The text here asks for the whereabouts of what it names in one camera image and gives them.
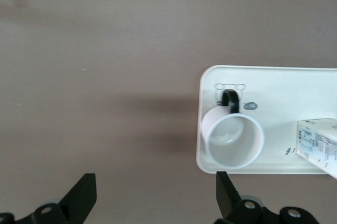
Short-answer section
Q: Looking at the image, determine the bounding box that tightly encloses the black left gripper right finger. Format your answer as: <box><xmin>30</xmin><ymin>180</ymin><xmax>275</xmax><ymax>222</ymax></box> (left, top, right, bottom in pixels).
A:
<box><xmin>214</xmin><ymin>171</ymin><xmax>319</xmax><ymax>224</ymax></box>

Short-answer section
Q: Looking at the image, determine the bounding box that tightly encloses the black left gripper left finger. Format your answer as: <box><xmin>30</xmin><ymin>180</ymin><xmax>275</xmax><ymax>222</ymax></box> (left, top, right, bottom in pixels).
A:
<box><xmin>0</xmin><ymin>173</ymin><xmax>97</xmax><ymax>224</ymax></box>

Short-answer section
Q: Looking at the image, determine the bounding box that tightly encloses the white mug black handle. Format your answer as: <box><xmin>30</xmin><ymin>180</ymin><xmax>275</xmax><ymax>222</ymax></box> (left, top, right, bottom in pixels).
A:
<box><xmin>200</xmin><ymin>89</ymin><xmax>265</xmax><ymax>170</ymax></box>

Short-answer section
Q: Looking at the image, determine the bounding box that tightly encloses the blue white milk carton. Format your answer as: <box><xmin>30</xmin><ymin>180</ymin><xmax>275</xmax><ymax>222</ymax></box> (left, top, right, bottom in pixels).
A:
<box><xmin>296</xmin><ymin>118</ymin><xmax>337</xmax><ymax>180</ymax></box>

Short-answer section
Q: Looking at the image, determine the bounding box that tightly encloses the cream rabbit print tray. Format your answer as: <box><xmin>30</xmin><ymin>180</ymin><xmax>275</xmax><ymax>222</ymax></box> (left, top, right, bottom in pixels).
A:
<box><xmin>195</xmin><ymin>65</ymin><xmax>337</xmax><ymax>182</ymax></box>

